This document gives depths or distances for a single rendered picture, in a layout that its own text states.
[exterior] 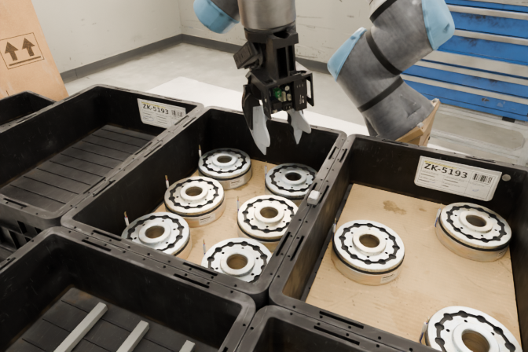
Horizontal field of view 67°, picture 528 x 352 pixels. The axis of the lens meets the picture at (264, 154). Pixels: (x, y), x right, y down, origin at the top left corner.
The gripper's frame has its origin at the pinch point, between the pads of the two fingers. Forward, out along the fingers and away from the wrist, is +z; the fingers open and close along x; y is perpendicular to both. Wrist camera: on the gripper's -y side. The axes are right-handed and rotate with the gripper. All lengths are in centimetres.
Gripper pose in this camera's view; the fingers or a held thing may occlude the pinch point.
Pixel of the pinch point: (278, 140)
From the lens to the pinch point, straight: 66.8
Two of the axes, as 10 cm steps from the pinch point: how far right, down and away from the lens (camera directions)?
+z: 1.2, 8.2, 5.7
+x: 9.2, -3.1, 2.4
